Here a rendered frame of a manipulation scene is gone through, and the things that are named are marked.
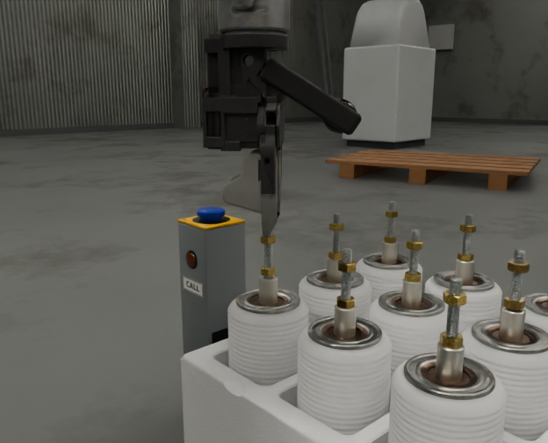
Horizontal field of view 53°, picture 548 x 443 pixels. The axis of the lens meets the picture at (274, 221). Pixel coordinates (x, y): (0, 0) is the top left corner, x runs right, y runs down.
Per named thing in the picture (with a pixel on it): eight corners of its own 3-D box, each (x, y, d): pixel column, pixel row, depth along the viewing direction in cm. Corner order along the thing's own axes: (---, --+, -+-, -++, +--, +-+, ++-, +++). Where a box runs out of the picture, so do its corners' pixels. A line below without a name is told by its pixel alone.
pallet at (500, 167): (544, 174, 343) (545, 157, 341) (524, 193, 277) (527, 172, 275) (370, 163, 404) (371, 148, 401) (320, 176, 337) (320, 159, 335)
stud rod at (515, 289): (504, 320, 55) (512, 248, 53) (513, 319, 55) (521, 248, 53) (511, 324, 54) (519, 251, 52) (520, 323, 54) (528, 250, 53)
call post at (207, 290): (210, 435, 80) (205, 230, 73) (184, 415, 85) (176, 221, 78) (248, 417, 85) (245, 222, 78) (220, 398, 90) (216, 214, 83)
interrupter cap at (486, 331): (533, 324, 58) (534, 318, 58) (566, 358, 51) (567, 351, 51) (462, 323, 59) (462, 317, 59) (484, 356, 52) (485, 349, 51)
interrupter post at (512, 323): (518, 334, 56) (521, 304, 55) (527, 344, 54) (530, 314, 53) (494, 334, 56) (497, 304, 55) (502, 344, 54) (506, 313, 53)
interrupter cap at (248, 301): (313, 302, 65) (313, 296, 65) (271, 322, 59) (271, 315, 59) (264, 288, 70) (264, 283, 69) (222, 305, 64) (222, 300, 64)
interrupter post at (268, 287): (282, 303, 65) (282, 277, 64) (269, 309, 63) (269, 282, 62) (267, 298, 66) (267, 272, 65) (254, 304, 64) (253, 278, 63)
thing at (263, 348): (321, 434, 69) (325, 300, 65) (273, 474, 62) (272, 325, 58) (264, 407, 75) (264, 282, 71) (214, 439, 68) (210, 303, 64)
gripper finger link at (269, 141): (262, 192, 61) (263, 113, 60) (277, 193, 60) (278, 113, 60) (256, 194, 56) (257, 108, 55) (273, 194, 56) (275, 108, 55)
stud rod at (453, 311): (450, 358, 48) (456, 275, 46) (457, 362, 47) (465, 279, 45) (441, 359, 47) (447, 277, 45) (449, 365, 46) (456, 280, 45)
